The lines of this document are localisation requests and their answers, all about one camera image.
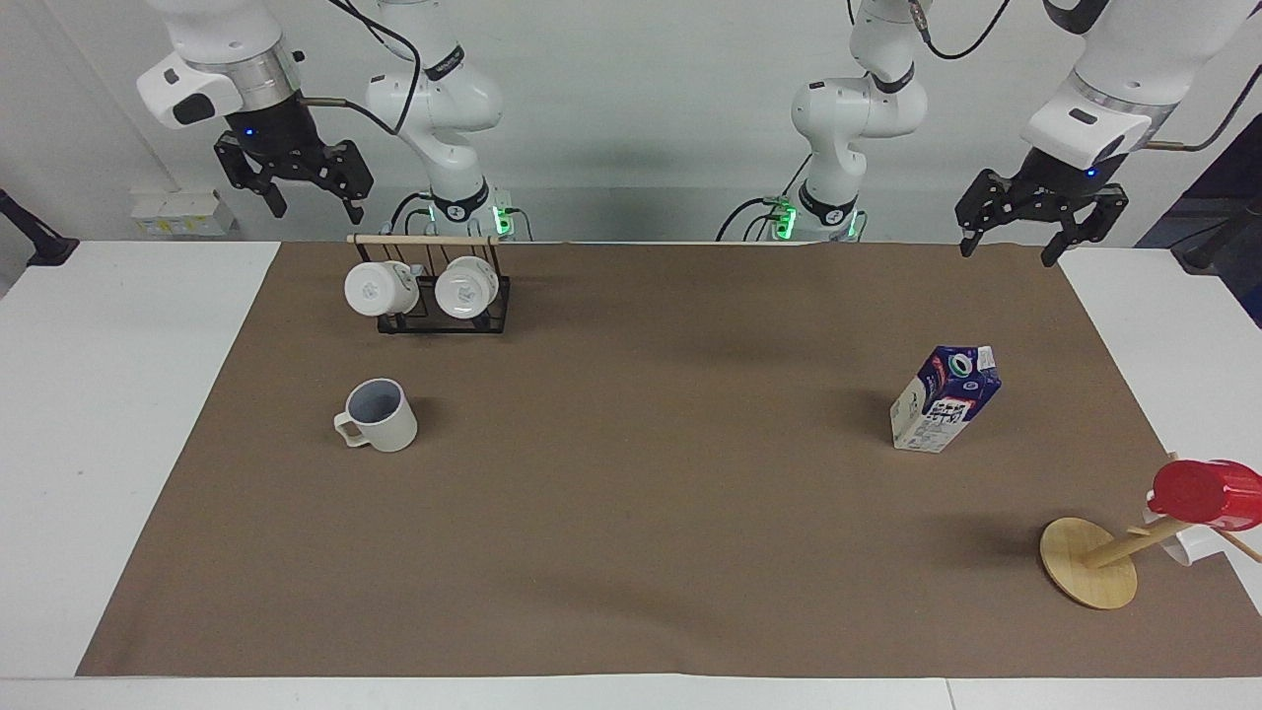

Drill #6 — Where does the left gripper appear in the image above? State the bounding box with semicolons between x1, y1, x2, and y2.
953;147;1131;269

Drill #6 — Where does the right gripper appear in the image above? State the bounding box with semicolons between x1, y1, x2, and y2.
214;94;376;227

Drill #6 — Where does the blue white milk carton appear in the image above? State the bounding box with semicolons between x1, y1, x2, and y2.
889;344;1003;455

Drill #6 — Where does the red cup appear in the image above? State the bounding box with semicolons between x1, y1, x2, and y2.
1149;459;1262;533

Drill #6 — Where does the white cup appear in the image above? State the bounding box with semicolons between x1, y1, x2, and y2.
1143;507;1226;567

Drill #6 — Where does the white mug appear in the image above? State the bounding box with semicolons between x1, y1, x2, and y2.
434;255;500;320
343;260;422;320

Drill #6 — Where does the black mug rack wooden bar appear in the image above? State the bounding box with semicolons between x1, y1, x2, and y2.
346;232;513;336

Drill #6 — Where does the black stand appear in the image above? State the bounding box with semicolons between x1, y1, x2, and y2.
1181;209;1262;274
0;186;81;268

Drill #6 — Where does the beige mug grey inside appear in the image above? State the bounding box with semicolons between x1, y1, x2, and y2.
332;378;420;455

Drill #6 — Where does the wooden mug tree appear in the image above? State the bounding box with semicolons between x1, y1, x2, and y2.
1039;452;1262;611

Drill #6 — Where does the black cable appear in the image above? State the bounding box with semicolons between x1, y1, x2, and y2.
299;0;424;137
909;0;1015;61
389;191;437;239
1146;91;1262;153
716;196;792;244

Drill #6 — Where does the white wall socket box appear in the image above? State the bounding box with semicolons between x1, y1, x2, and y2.
130;188;239;239

